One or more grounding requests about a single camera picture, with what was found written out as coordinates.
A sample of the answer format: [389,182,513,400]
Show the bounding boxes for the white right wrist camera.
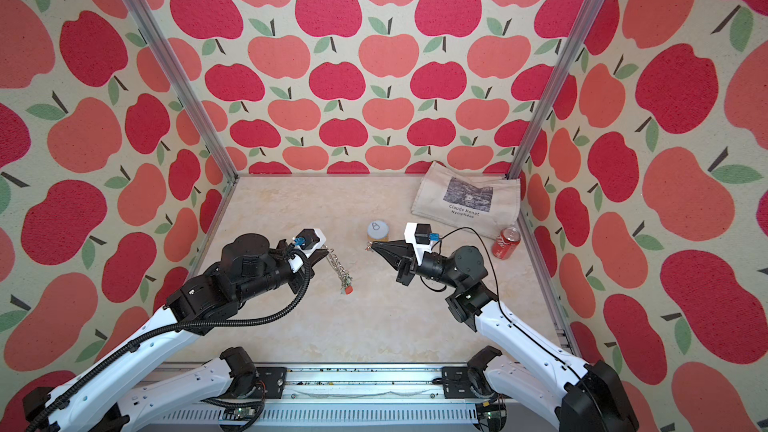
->
[404,222,440,250]

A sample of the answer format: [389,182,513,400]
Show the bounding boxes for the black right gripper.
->
[371,240,461,298]

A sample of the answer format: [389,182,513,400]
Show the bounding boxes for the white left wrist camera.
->
[292,228,326,257]

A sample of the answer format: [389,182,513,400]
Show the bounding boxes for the metal car-shaped key holder plate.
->
[327,248,354,295]

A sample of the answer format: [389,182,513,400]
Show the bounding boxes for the aluminium corner post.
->
[122,0,239,184]
[505,0,605,179]

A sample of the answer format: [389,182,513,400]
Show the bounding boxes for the beige canvas tote bag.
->
[411,162,521,239]

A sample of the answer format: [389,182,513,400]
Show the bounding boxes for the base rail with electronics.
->
[143,363,508,431]

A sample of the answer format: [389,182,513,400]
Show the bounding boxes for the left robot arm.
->
[23,228,328,431]

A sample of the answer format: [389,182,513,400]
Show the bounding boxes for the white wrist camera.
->
[404,222,440,250]
[292,228,326,257]

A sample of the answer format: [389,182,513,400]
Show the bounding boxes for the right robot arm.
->
[371,240,640,431]

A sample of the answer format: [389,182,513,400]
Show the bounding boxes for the red soda can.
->
[491,225,522,260]

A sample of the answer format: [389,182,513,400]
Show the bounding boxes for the aluminium corner post left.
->
[122,0,239,184]

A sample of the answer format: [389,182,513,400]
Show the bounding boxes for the aluminium corner post right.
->
[505,0,605,179]

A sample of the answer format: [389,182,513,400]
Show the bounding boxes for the small round tin can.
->
[367,220,390,242]

